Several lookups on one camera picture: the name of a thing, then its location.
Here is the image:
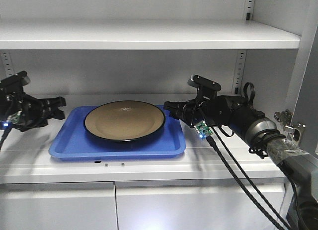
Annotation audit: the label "left black braided cable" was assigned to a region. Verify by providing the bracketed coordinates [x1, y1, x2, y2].
[0, 127, 12, 151]

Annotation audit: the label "grey cabinet door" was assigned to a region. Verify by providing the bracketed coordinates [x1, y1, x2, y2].
[293, 34, 318, 155]

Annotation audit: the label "metal cabinet door hinge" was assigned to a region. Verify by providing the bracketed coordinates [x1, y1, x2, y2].
[274, 109, 306, 145]

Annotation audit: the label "left green circuit board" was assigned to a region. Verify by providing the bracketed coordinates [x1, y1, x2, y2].
[6, 110, 22, 124]

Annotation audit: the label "white cabinet shelves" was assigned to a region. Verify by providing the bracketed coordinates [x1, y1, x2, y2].
[0, 0, 318, 230]

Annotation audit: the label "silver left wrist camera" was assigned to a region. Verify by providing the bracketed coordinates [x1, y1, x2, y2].
[16, 71, 30, 86]

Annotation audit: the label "blue plastic tray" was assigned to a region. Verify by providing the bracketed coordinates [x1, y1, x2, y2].
[49, 106, 186, 161]

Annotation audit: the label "green circuit board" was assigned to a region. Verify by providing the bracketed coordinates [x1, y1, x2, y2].
[194, 120, 213, 139]
[6, 110, 22, 124]

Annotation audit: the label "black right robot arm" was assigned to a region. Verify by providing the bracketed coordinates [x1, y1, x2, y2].
[164, 95, 318, 230]

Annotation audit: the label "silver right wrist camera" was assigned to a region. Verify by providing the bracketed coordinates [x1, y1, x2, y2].
[187, 75, 221, 92]

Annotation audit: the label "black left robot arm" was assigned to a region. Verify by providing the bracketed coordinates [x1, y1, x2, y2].
[0, 71, 66, 132]

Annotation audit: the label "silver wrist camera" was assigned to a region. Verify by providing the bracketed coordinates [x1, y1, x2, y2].
[16, 71, 30, 86]
[187, 75, 221, 92]

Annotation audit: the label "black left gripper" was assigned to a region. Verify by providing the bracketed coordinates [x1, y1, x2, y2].
[0, 77, 67, 132]

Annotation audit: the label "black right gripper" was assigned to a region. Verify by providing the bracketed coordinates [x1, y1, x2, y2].
[163, 90, 217, 128]

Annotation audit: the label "beige plate with black rim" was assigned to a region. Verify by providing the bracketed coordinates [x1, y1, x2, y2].
[84, 100, 165, 142]

